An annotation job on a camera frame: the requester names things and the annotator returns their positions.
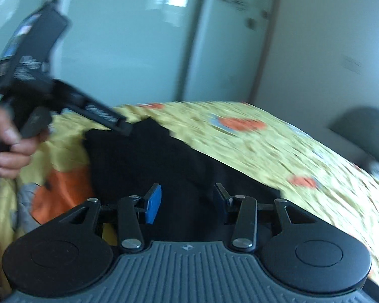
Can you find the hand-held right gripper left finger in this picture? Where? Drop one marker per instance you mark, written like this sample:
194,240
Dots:
153,205

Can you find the yellow printed bedspread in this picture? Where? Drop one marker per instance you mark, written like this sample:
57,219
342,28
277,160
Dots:
287,164

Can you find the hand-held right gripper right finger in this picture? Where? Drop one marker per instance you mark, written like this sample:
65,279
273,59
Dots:
222,199

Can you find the grey scalloped headboard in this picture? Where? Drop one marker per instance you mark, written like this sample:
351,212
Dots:
363,129

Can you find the person's left hand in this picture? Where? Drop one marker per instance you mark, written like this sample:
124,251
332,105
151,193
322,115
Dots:
9,145

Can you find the wardrobe with glass doors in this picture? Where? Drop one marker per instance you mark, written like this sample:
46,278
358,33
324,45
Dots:
129,38

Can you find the black pants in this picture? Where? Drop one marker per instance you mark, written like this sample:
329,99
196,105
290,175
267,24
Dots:
177,170

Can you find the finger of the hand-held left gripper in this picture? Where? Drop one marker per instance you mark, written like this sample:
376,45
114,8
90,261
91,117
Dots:
102,115

